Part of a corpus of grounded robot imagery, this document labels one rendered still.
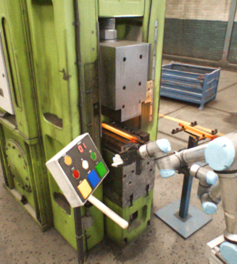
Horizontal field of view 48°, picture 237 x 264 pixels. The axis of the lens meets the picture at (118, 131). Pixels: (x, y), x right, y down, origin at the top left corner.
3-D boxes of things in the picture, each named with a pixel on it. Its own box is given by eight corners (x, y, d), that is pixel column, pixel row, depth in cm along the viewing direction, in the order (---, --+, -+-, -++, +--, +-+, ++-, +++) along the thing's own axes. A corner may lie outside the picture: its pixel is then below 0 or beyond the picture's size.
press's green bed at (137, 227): (150, 228, 248) (153, 188, 228) (122, 251, 225) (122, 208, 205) (111, 200, 285) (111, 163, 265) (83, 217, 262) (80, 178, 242)
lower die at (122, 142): (139, 145, 204) (140, 135, 200) (120, 154, 192) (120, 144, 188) (104, 129, 232) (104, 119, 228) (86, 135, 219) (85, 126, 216)
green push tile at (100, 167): (107, 171, 162) (101, 160, 160) (102, 177, 155) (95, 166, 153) (105, 172, 163) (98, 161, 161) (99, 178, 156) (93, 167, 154)
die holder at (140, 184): (154, 188, 228) (157, 142, 209) (122, 209, 205) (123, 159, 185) (111, 162, 265) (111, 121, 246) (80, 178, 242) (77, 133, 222)
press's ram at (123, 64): (153, 98, 197) (157, 42, 180) (115, 111, 173) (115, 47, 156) (115, 86, 225) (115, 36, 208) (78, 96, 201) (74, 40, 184)
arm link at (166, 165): (183, 170, 137) (176, 150, 137) (168, 178, 131) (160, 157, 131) (173, 172, 143) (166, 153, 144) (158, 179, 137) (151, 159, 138)
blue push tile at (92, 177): (100, 180, 153) (93, 169, 151) (94, 187, 147) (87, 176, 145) (98, 181, 154) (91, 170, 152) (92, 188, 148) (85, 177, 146)
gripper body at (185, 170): (171, 170, 171) (187, 178, 163) (172, 159, 167) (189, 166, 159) (178, 166, 176) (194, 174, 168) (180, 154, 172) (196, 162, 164)
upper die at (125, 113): (140, 114, 193) (141, 102, 189) (121, 121, 181) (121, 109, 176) (103, 100, 221) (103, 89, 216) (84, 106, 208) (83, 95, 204)
